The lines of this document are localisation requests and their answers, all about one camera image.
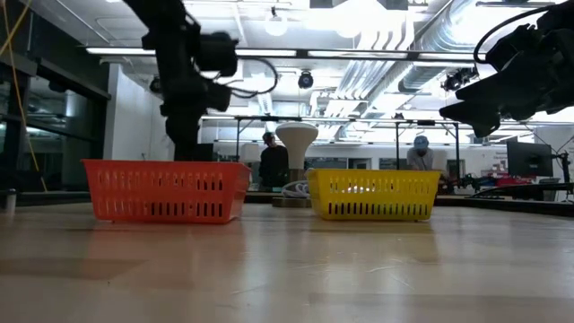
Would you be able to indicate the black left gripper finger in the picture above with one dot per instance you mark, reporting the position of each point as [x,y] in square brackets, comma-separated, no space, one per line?
[190,145]
[176,145]

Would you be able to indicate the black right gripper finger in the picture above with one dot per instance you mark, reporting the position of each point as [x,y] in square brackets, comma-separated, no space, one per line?
[498,89]
[475,117]

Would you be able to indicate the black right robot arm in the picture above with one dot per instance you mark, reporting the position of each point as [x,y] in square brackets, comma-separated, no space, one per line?
[560,13]

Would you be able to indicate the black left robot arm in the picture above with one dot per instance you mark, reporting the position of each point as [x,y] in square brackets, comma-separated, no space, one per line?
[166,31]

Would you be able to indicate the orange plastic basket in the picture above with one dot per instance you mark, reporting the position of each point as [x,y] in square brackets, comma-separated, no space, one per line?
[166,190]

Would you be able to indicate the person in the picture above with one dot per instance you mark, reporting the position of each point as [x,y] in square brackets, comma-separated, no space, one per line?
[420,154]
[273,163]

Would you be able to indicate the black computer monitor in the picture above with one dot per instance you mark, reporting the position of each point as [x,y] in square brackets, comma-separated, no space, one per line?
[529,159]

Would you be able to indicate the ceiling tube light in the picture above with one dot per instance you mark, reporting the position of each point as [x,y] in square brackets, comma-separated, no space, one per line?
[121,51]

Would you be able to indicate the white bulb lamp with base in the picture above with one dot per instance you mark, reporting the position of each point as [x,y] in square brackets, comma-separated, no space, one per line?
[297,143]

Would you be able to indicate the yellow plastic basket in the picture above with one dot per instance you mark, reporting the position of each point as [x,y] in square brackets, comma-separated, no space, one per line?
[372,195]

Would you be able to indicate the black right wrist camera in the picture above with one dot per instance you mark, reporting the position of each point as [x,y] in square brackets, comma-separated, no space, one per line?
[511,47]

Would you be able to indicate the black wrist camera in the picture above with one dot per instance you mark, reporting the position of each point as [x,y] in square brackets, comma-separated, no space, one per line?
[218,51]
[511,47]

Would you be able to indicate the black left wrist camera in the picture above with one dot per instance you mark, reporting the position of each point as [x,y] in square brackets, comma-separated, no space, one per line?
[218,51]

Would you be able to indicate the silver ceiling duct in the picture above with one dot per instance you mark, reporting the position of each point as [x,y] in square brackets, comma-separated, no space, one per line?
[430,54]

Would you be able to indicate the black background station frame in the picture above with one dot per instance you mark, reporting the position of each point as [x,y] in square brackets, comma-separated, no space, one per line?
[397,134]

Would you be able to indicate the black hanging camera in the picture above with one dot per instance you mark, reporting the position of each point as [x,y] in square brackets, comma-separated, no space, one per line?
[306,80]

